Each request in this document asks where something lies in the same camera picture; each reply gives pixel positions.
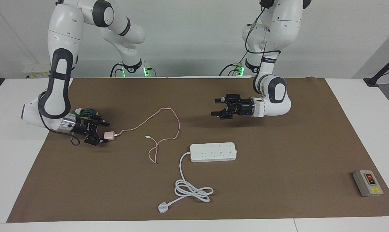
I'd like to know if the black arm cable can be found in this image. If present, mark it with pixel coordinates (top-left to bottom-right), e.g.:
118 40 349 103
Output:
40 93 81 146
244 6 281 55

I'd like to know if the black base cable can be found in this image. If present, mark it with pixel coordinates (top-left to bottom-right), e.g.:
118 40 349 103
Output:
110 63 124 78
219 61 243 77

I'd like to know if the white power strip with cord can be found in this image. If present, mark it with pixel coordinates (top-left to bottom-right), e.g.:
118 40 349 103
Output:
158 142 237 214

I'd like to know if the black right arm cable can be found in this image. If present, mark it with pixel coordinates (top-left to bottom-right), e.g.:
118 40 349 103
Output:
40 93 81 146

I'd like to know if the brown table mat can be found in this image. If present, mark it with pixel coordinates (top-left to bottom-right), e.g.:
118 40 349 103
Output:
6 77 389 223

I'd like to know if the white box with yellow labels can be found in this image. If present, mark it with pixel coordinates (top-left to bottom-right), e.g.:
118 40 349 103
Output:
23 63 52 79

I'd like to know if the green knife switch block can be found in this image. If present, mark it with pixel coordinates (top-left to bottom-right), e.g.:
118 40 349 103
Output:
73 107 100 118

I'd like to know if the black slanted stand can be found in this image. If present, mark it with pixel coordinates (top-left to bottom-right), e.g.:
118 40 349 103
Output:
364 52 389 87

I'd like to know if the pink charging cable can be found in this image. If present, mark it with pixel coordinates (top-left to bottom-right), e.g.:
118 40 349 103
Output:
115 108 181 164

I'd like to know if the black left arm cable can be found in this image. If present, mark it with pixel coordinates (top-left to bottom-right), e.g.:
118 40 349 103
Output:
244 6 281 55

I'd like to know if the grey on-off switch box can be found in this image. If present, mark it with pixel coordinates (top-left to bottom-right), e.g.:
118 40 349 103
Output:
353 170 384 197

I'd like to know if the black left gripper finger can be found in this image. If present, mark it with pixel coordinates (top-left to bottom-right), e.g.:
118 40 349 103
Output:
211 108 235 120
214 94 241 104

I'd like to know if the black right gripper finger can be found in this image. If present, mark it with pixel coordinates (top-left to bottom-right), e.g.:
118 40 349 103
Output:
86 117 110 127
85 130 105 146

